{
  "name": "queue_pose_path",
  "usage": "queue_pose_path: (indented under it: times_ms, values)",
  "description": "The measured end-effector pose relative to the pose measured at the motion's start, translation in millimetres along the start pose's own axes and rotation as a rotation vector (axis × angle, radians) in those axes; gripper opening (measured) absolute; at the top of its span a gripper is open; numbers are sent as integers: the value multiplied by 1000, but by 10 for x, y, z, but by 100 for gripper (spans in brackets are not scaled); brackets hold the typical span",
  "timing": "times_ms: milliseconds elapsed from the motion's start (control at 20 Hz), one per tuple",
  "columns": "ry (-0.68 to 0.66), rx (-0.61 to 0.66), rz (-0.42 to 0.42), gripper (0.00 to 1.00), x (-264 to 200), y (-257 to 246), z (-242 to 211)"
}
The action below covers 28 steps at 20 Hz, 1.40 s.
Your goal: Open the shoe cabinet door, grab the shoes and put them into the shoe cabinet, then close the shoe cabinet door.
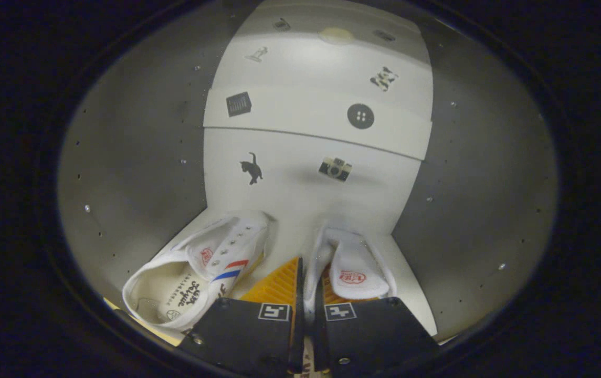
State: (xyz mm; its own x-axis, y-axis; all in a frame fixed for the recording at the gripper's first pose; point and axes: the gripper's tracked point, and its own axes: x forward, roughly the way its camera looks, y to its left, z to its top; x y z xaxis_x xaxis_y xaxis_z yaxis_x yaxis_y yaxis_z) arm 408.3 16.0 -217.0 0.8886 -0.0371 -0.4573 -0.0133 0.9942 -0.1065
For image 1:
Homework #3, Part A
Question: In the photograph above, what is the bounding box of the grey shoe cabinet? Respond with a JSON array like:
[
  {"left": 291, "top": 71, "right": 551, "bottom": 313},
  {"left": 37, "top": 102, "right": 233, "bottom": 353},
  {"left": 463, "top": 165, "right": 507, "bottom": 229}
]
[{"left": 58, "top": 0, "right": 559, "bottom": 348}]

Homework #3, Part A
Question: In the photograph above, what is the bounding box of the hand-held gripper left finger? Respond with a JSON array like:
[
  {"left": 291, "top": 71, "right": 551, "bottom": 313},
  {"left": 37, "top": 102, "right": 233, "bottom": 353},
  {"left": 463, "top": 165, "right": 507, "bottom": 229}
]
[{"left": 177, "top": 256, "right": 305, "bottom": 376}]

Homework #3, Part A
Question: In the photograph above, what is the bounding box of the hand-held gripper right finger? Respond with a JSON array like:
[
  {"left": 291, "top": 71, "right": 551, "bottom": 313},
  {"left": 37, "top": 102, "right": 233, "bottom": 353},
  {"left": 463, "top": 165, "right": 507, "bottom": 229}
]
[{"left": 313, "top": 262, "right": 440, "bottom": 378}]

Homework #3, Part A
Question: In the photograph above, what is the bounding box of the white canvas shoe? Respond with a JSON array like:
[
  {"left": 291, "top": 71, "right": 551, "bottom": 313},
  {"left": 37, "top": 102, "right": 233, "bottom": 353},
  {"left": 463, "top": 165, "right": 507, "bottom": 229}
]
[
  {"left": 302, "top": 226, "right": 398, "bottom": 378},
  {"left": 122, "top": 211, "right": 276, "bottom": 332}
]

